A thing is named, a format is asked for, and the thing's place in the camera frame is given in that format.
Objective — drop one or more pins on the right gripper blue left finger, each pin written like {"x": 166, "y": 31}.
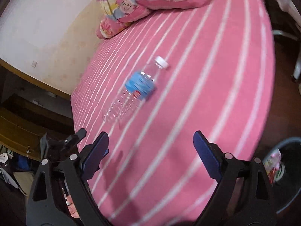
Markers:
{"x": 92, "y": 155}

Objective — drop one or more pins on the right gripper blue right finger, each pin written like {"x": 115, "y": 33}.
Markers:
{"x": 210, "y": 154}

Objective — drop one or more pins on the clear plastic water bottle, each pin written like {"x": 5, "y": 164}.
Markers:
{"x": 139, "y": 87}

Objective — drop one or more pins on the person's left hand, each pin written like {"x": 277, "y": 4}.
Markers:
{"x": 71, "y": 207}

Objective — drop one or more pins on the brown wooden door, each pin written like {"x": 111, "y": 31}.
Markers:
{"x": 20, "y": 136}

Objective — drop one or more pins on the pink striped bed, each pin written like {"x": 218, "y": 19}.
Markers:
{"x": 219, "y": 81}

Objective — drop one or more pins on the pink floral pillow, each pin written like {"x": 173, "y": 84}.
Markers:
{"x": 108, "y": 28}

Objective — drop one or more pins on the white wall switch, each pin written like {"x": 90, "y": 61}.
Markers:
{"x": 34, "y": 63}

